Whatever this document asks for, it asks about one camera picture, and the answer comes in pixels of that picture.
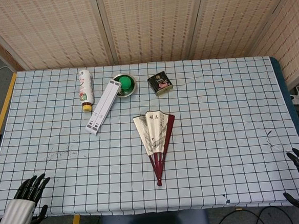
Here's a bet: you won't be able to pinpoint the dark square tin can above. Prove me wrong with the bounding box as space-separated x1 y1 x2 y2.
147 71 175 98

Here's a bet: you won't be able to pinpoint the black floor cable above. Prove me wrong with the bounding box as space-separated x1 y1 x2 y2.
214 204 294 224

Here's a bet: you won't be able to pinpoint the green ball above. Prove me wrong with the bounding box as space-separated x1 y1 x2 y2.
117 75 134 91

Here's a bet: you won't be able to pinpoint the long white folding stand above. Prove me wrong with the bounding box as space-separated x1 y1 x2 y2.
82 78 126 137

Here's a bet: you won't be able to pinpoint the blue checkered tablecloth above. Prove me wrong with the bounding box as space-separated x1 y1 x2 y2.
0 51 299 224

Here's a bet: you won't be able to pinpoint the white plastic bottle yellow cap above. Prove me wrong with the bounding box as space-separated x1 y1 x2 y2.
77 69 96 113

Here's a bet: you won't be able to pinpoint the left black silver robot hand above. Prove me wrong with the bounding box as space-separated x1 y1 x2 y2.
0 172 54 224

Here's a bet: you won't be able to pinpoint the paper folding fan red ribs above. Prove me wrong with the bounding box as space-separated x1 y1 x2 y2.
132 109 180 188

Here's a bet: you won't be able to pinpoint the small metal bowl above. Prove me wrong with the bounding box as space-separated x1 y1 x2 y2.
112 72 138 99

